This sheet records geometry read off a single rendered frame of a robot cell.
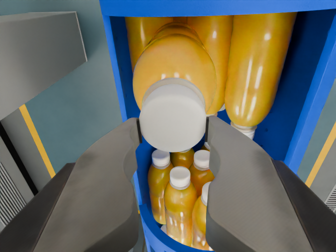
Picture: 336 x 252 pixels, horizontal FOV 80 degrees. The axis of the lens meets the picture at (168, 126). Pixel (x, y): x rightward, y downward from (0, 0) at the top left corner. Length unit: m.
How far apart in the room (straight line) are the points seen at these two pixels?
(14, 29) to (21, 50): 0.07
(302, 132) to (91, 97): 1.53
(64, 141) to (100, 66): 0.80
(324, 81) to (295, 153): 0.08
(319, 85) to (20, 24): 1.02
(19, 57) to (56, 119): 0.96
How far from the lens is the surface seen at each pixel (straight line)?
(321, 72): 0.23
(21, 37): 1.06
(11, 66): 0.99
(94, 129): 1.81
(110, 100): 1.62
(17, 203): 2.39
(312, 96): 0.24
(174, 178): 0.38
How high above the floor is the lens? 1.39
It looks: 57 degrees down
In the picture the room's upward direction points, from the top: 175 degrees counter-clockwise
